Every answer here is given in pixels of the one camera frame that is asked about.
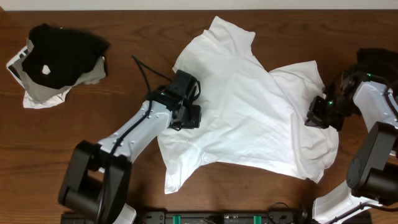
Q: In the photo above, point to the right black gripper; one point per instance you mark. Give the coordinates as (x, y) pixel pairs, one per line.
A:
(316, 118)

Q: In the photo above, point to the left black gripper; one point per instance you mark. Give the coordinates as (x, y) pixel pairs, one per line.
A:
(189, 116)

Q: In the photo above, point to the white Mr Robot t-shirt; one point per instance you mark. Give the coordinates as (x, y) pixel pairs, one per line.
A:
(249, 116)

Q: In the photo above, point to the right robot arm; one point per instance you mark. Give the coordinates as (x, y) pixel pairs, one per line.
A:
(371, 182)

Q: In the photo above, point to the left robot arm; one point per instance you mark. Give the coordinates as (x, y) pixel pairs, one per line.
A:
(96, 182)

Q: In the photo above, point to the black garment with red cuff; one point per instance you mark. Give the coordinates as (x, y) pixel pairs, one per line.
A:
(380, 62)

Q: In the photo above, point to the black folded garment on pile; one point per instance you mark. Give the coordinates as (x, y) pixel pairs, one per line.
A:
(60, 55)

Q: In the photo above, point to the beige folded garment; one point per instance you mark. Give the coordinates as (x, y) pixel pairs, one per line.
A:
(40, 93)

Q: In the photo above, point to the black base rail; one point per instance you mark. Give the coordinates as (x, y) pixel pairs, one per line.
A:
(224, 218)

